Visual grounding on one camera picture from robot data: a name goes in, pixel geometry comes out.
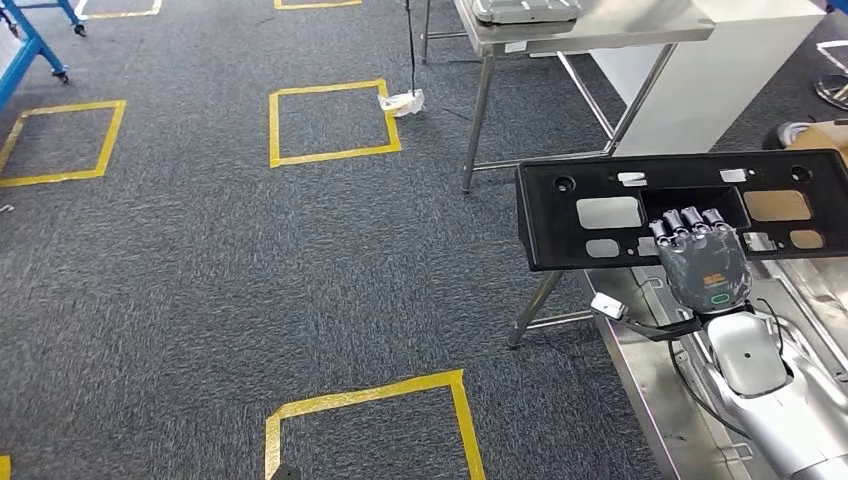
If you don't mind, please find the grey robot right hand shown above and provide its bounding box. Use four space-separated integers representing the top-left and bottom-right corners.
647 206 755 314

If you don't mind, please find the black plastic panel part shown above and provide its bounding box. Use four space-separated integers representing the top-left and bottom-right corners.
515 148 848 273

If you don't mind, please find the stainless steel workbench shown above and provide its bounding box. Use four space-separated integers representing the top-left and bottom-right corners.
506 261 848 480

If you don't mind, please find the large aluminium fixture plate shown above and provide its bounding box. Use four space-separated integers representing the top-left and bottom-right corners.
629 261 848 480

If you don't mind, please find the white cabinet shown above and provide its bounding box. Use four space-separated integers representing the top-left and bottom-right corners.
589 0 826 158

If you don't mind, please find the steel table with fixture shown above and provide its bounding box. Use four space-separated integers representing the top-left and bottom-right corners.
420 0 717 195

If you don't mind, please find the yellow floor tape square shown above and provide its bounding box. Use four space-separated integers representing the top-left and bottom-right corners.
268 78 403 169
264 369 487 480
0 99 127 189

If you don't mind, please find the grey metal plate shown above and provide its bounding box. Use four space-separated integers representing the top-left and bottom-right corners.
470 0 583 26

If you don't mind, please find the small blue rack with casters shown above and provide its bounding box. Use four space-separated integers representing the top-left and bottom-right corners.
0 0 87 115

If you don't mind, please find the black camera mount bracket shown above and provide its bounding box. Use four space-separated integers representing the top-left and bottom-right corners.
619 309 705 344

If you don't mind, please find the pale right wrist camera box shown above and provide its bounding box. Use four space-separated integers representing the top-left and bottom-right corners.
589 292 629 322

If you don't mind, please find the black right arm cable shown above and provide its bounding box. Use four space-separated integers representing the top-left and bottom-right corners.
667 339 753 442

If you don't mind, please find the thin black floor cable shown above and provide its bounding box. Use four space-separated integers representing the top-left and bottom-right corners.
402 0 420 97

